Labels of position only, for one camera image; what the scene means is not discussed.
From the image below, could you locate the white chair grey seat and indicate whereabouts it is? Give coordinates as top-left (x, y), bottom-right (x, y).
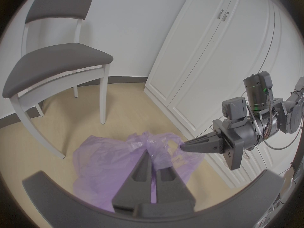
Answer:
top-left (2, 0), bottom-right (114, 160)

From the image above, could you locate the black cable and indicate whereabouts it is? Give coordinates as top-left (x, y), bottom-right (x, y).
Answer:
top-left (264, 120), bottom-right (303, 149)

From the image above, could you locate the purple plastic bag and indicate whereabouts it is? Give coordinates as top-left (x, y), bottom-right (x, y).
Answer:
top-left (72, 131), bottom-right (205, 212)

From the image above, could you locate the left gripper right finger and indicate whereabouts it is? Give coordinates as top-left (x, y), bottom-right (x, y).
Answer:
top-left (155, 166), bottom-right (196, 211)

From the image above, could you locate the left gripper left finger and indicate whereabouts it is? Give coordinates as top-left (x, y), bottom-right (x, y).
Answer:
top-left (112, 149), bottom-right (153, 217)

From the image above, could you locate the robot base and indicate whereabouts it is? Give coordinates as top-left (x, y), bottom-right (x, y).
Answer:
top-left (258, 161), bottom-right (304, 228)

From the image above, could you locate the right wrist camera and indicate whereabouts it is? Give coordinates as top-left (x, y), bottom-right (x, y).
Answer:
top-left (222, 98), bottom-right (252, 130)

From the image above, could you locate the white wardrobe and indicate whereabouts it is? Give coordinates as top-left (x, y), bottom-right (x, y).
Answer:
top-left (144, 0), bottom-right (304, 188)

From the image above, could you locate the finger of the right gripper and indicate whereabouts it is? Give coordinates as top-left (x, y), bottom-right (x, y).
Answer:
top-left (184, 133), bottom-right (220, 144)
top-left (180, 139), bottom-right (224, 154)

